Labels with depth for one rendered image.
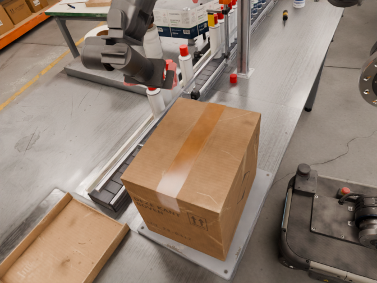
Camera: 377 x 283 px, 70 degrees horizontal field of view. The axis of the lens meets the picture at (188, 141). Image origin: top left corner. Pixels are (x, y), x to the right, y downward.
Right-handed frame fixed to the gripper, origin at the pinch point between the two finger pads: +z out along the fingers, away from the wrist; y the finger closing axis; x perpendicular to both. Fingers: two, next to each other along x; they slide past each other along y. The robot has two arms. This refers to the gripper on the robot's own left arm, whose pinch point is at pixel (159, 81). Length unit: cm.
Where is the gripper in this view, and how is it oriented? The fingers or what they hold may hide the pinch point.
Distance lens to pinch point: 76.6
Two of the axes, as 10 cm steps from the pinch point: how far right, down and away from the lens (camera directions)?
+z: 3.3, 0.6, 9.4
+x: -1.7, 9.9, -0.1
